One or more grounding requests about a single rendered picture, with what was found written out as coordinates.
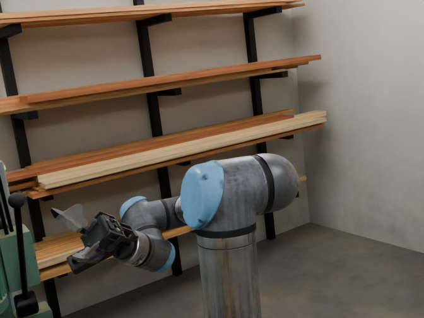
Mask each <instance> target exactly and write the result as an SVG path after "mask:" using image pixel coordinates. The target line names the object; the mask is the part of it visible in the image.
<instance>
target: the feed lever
mask: <svg viewBox="0 0 424 318"><path fill-rule="evenodd" d="M24 203H25V197H24V195H23V194H22V193H19V192H14V193H12V194H11V195H10V196H9V198H8V204H9V205H10V206H11V207H12V208H14V212H15V224H16V237H17V244H18V256H19V263H20V276H21V288H22V293H21V294H19V295H15V297H13V299H14V303H15V309H16V313H17V315H18V318H24V317H27V316H29V315H33V314H36V313H38V311H39V307H38V302H37V298H36V295H35V292H34V291H32V290H31V291H28V285H27V271H26V264H25V249H24V241H23V227H22V219H21V207H22V206H23V205H24Z"/></svg>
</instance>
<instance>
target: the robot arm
mask: <svg viewBox="0 0 424 318"><path fill-rule="evenodd" d="M298 188H299V179H298V174H297V171H296V170H295V168H294V166H293V165H292V164H291V163H290V162H289V161H288V160H287V159H286V158H283V157H282V156H279V155H276V154H271V153H261V154H255V155H250V156H241V157H236V158H229V159H224V160H210V161H208V162H206V163H200V164H197V165H194V166H192V167H191V168H190V169H189V170H188V171H187V172H186V174H185V176H184V178H183V181H182V186H181V191H180V196H177V197H170V198H166V199H160V200H155V201H150V202H149V201H148V199H147V198H145V197H143V196H136V197H133V198H131V199H129V200H127V201H126V202H125V203H124V204H123V205H122V206H121V208H120V212H119V213H120V216H121V222H119V221H117V219H116V217H115V216H112V215H110V214H107V213H104V212H101V211H100V212H99V213H98V214H97V215H96V216H95V217H94V218H95V220H94V221H93V223H92V224H91V225H90V227H89V226H88V222H87V220H86V219H85V218H83V216H82V213H83V207H82V205H80V204H75V205H74V206H72V207H71V208H69V209H67V210H66V211H64V212H62V211H60V210H58V209H55V208H52V209H51V212H52V215H53V217H54V218H55V219H58V220H59V221H60V222H61V223H63V224H65V225H67V226H68V227H69V228H70V229H71V230H72V231H73V232H75V233H78V232H80V233H82V236H81V237H80V239H81V240H82V242H83V244H84V246H85V248H84V249H81V250H79V251H78V252H76V253H74V254H72V255H70V256H68V257H67V261H68V264H69V266H70V268H71V270H72V272H73V274H78V273H80V272H82V271H84V270H86V269H88V268H90V267H92V266H94V265H96V264H98V263H100V262H102V261H103V260H105V259H107V258H109V257H111V256H114V258H115V260H116V261H117V262H119V263H122V264H126V265H129V266H134V267H136V268H141V269H145V270H148V271H150V272H153V273H154V272H157V273H161V272H164V271H166V270H167V269H168V268H169V267H170V266H171V265H172V263H173V261H174V259H175V248H174V246H173V244H172V243H170V242H169V241H168V240H165V239H164V238H163V235H162V233H161V231H164V230H169V229H173V228H178V227H184V226H187V225H188V226H189V227H191V228H193V229H195V234H196V236H197V245H198V252H199V266H200V273H201V286H202V294H203V307H204V318H262V317H261V300H260V291H259V275H258V265H257V249H256V216H258V215H263V214H266V213H271V212H275V211H279V210H282V209H284V208H286V207H287V206H289V205H290V204H291V203H292V202H293V200H294V199H295V198H296V195H297V192H298ZM103 214H104V215H107V216H109V217H106V216H103Z"/></svg>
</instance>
